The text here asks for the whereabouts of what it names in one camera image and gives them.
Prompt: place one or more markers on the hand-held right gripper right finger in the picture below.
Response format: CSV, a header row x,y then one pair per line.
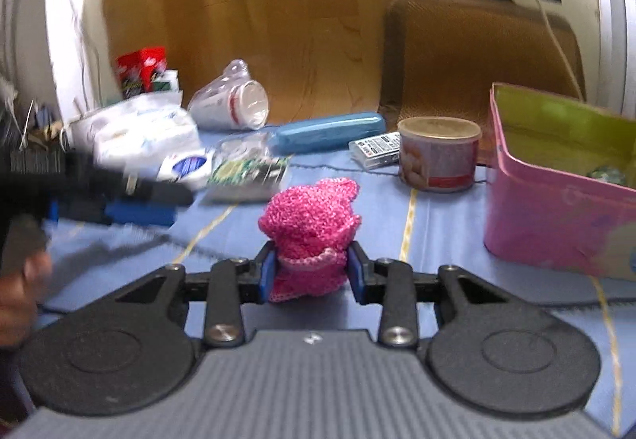
x,y
355,270

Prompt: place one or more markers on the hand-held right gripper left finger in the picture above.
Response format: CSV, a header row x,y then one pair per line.
x,y
266,270

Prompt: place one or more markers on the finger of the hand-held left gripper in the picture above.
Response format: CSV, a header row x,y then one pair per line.
x,y
139,214
149,193

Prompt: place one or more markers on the pink crocheted pouch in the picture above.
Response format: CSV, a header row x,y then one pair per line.
x,y
308,225

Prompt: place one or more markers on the blue plastic case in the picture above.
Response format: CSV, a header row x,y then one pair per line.
x,y
328,131

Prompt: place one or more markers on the pink cardboard box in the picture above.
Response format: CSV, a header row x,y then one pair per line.
x,y
546,220

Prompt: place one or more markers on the person's left hand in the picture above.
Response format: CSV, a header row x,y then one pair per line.
x,y
20,300

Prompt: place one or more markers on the clear packet with green contents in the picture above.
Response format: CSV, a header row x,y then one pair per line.
x,y
248,173

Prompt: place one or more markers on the blue blanket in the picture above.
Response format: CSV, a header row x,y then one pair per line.
x,y
447,230

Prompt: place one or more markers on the small green white box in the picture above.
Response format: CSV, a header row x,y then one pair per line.
x,y
166,81

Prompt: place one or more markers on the red printed box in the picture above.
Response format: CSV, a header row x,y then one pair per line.
x,y
141,71

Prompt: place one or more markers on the clear plastic cup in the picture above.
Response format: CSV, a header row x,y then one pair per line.
x,y
233,103

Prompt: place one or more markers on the round tin can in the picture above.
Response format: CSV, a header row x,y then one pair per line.
x,y
437,155

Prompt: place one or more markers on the brown cardboard sheet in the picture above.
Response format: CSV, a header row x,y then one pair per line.
x,y
258,11

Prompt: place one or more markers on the brown chair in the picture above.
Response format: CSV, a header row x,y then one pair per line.
x,y
477,56

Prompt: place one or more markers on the green crumpled item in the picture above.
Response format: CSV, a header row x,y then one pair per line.
x,y
607,175

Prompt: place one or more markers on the white window frame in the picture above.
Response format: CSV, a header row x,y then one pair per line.
x,y
613,21

